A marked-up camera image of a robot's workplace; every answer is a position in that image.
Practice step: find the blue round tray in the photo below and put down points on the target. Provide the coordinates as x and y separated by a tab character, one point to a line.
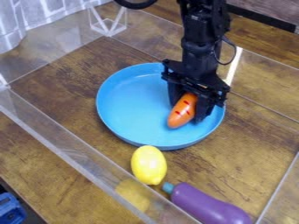
132	107

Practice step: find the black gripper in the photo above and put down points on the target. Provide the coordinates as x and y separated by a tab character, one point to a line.
194	75

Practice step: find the blue plastic object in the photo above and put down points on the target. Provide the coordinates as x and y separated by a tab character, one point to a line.
12	213

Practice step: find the white mesh curtain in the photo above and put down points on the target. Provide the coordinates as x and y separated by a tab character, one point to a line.
21	15

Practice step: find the clear acrylic enclosure wall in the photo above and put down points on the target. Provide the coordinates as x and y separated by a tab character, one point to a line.
68	165

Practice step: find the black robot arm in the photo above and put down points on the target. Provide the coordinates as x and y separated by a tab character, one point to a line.
205	21

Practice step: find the purple toy eggplant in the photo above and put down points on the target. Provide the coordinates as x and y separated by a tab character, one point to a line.
206	209

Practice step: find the yellow toy lemon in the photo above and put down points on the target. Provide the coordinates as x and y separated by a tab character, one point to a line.
148	165

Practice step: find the orange toy carrot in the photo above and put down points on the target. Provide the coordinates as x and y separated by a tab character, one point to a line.
182	111

